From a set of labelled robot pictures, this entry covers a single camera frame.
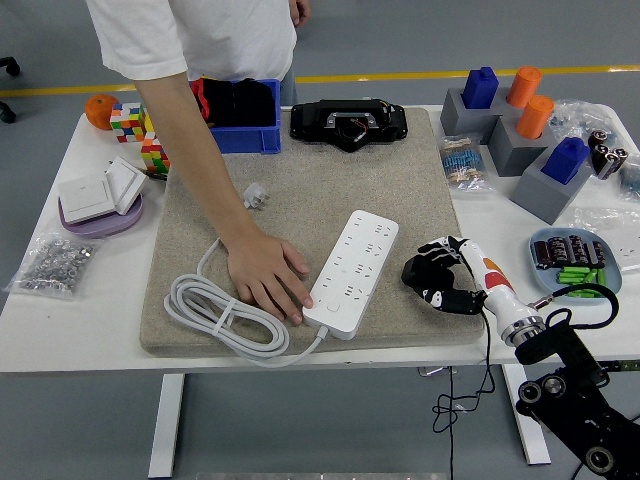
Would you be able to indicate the grey block holder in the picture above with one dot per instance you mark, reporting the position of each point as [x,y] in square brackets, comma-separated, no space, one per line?
[510,152]
[537,195]
[457,122]

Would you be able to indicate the person's right hand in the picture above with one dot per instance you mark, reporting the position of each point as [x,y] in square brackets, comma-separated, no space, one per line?
[265,272]

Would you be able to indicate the orange fruit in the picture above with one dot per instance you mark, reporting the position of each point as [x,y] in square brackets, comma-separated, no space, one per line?
[98,113]

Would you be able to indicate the clear plastic bag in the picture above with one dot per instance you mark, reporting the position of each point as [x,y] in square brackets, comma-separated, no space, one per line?
[615,225]

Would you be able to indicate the white wall switch panel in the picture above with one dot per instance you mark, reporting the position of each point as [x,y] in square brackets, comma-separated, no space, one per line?
[125,182]
[85,197]

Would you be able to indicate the black and red fabric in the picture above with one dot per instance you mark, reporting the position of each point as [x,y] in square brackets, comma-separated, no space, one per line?
[240,102]

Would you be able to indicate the blue block peg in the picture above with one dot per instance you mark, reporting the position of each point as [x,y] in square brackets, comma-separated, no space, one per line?
[565,160]
[479,90]

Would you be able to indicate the clear bag of blue parts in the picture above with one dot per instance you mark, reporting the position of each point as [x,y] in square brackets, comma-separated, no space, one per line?
[575,117]
[631,179]

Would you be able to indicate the orange cylinder peg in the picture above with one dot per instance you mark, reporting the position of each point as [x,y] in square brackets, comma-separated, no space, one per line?
[523,88]
[534,118]

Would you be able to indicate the blue plastic bin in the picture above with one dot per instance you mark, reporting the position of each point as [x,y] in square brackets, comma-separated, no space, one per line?
[250,140]

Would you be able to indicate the light blue plate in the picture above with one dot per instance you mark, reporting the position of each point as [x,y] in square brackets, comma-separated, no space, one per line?
[614,257]

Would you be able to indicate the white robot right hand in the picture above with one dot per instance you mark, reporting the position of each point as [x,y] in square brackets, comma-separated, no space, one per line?
[492,280]

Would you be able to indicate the black device housing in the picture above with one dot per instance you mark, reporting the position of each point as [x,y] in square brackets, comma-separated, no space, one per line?
[310,122]

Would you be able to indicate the bag of metal nuts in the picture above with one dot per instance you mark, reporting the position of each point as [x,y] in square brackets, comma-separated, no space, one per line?
[52,262]

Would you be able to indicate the white table leg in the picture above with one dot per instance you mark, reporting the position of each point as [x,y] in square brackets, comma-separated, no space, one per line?
[535,445]
[167,425]

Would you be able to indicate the person's left hand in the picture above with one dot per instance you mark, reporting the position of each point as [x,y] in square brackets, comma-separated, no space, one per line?
[300,10]

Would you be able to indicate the person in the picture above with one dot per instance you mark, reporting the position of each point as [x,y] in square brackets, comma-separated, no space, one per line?
[225,35]

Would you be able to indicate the white power strip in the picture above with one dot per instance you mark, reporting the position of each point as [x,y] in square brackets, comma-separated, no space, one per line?
[360,250]

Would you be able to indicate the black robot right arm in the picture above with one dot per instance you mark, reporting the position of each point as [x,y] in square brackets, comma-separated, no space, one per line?
[565,350]

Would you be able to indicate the bag of resistors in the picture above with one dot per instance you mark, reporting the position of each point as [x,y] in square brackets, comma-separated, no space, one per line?
[462,162]

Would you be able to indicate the black office chair base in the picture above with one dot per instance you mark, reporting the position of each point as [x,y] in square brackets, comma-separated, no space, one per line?
[11,67]

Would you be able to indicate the small dark hand tool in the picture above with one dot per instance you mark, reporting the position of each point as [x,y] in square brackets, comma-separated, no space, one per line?
[156,176]

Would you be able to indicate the purple tray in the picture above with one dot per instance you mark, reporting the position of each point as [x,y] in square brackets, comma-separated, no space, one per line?
[100,227]

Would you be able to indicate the white three-pin wall plug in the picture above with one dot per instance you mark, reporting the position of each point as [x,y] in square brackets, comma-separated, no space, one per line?
[255,196]

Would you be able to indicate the black plug adapter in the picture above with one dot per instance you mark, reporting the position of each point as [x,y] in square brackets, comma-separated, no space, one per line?
[425,275]

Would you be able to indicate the black desk control panel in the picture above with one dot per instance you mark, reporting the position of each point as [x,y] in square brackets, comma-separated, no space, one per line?
[625,366]

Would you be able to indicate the multicolour puzzle cube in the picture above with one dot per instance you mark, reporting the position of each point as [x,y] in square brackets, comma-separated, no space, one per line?
[126,123]
[154,155]

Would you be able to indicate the bundle of dark capacitors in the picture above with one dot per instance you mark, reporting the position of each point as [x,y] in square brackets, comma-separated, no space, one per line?
[607,155]

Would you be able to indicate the grey-brown mat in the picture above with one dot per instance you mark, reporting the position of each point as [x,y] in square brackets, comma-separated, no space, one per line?
[325,180]

